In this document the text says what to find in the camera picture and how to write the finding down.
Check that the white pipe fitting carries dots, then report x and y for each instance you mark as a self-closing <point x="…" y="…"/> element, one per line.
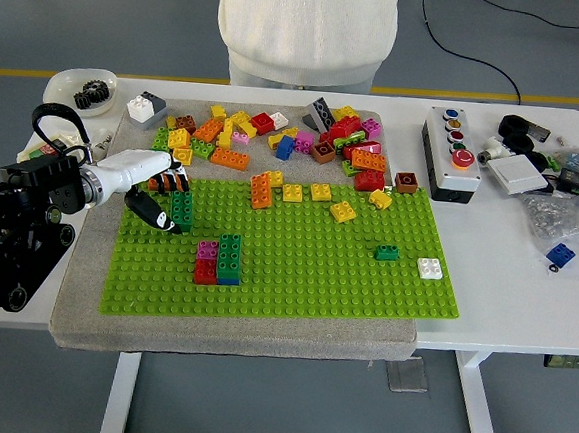
<point x="493" y="149"/>

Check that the small yellow toy brick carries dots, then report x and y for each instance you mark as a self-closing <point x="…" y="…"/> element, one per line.
<point x="171" y="122"/>

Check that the white push-button control box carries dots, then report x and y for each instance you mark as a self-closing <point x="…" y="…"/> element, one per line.
<point x="450" y="181"/>

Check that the person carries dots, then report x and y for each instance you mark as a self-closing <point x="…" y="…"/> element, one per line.
<point x="307" y="27"/>

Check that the dark clear plastic case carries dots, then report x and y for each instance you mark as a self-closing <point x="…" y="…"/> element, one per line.
<point x="539" y="132"/>

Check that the small green plastic part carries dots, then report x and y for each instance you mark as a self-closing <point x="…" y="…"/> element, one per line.
<point x="553" y="162"/>

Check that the grey floor plate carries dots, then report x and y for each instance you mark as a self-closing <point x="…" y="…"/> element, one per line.
<point x="407" y="375"/>

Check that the white wall switch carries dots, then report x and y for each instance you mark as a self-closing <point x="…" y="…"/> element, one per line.
<point x="517" y="175"/>

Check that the white switch box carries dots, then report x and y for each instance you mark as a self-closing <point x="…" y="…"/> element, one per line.
<point x="26" y="155"/>

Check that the magenta square toy brick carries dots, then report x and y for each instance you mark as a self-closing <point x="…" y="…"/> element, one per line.
<point x="304" y="143"/>
<point x="371" y="128"/>

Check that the grey-brown felt mat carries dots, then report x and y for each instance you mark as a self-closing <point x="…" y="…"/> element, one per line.
<point x="235" y="337"/>

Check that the black washer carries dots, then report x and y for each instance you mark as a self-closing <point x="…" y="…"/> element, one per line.
<point x="553" y="269"/>

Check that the dark green long toy brick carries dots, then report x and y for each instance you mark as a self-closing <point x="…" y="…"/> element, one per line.
<point x="184" y="208"/>
<point x="230" y="254"/>

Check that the table height control panel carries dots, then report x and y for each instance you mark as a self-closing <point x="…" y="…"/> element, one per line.
<point x="571" y="361"/>

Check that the white and grey block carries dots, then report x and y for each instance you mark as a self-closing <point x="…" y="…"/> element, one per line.
<point x="144" y="112"/>

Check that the yellow square toy brick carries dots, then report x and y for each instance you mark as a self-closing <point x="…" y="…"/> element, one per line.
<point x="320" y="191"/>
<point x="342" y="211"/>
<point x="184" y="155"/>
<point x="292" y="191"/>
<point x="178" y="139"/>

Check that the small dark green toy brick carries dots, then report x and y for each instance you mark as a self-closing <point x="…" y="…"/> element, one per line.
<point x="386" y="252"/>

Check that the white plastic tray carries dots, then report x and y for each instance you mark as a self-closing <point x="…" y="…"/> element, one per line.
<point x="61" y="88"/>

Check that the grey sloped toy brick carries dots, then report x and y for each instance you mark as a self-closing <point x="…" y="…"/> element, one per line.
<point x="320" y="113"/>

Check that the pink small toy brick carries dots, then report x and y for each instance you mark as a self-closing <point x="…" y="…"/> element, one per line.
<point x="240" y="138"/>

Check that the black tape roll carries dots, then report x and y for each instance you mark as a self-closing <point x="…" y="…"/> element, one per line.
<point x="533" y="164"/>
<point x="513" y="146"/>
<point x="507" y="128"/>

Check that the white square toy brick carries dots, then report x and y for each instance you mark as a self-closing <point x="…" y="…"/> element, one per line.
<point x="429" y="268"/>

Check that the brown square toy brick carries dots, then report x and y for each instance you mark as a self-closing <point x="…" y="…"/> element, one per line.
<point x="406" y="182"/>
<point x="323" y="152"/>

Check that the red curved toy brick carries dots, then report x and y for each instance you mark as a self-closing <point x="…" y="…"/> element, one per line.
<point x="365" y="148"/>

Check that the orange long toy brick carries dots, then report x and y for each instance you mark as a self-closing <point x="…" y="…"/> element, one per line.
<point x="260" y="190"/>
<point x="230" y="159"/>
<point x="150" y="183"/>
<point x="369" y="161"/>

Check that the clear bag of screws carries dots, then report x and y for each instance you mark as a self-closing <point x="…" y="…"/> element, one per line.
<point x="560" y="218"/>

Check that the black gear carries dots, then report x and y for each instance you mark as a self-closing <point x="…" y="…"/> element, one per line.
<point x="99" y="90"/>
<point x="83" y="101"/>

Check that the lime green toy brick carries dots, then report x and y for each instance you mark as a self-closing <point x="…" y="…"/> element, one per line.
<point x="161" y="138"/>
<point x="202" y="148"/>
<point x="349" y="168"/>
<point x="350" y="140"/>

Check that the white table leg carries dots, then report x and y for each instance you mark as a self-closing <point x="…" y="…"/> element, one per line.
<point x="479" y="417"/>
<point x="119" y="399"/>

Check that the blue square toy brick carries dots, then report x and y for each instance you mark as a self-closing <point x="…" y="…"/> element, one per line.
<point x="229" y="281"/>

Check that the red square toy brick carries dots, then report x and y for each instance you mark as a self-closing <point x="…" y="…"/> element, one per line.
<point x="263" y="123"/>
<point x="205" y="271"/>

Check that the lime green studded baseplate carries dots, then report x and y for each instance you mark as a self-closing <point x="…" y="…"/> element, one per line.
<point x="314" y="278"/>

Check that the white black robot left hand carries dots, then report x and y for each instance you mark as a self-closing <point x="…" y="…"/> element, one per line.
<point x="133" y="166"/>

